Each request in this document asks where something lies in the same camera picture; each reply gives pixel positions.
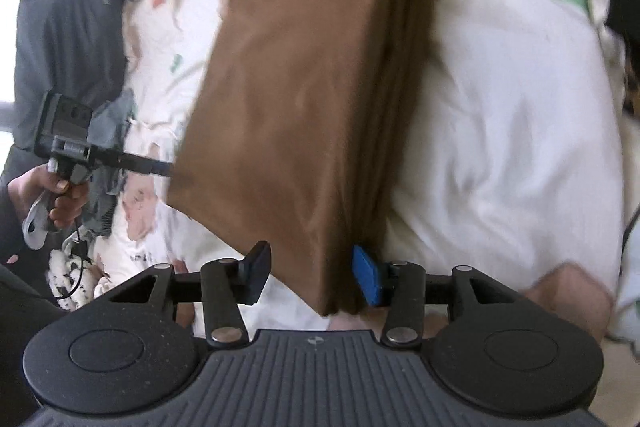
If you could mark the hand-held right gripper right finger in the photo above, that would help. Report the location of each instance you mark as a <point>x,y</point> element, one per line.
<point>367,274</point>

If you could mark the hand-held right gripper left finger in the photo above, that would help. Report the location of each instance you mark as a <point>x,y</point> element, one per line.
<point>257,272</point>

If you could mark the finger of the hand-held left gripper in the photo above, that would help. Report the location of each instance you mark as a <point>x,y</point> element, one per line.
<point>147,166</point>

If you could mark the brown t-shirt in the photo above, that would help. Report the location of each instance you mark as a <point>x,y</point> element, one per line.
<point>300,107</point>

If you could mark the person's left forearm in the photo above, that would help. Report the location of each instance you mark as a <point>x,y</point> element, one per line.
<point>10,227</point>

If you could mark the person's left hand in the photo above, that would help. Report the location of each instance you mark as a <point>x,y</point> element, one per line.
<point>72,204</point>

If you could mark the grey garment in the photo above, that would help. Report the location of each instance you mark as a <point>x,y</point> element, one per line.
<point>107,127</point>

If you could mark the dark grey pillow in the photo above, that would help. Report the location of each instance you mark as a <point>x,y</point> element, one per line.
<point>65,47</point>

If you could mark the spotted white cloth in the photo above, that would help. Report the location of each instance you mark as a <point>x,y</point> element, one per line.
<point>62,279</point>

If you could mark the white printed blanket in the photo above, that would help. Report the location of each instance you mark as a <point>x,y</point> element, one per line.
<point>510,132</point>

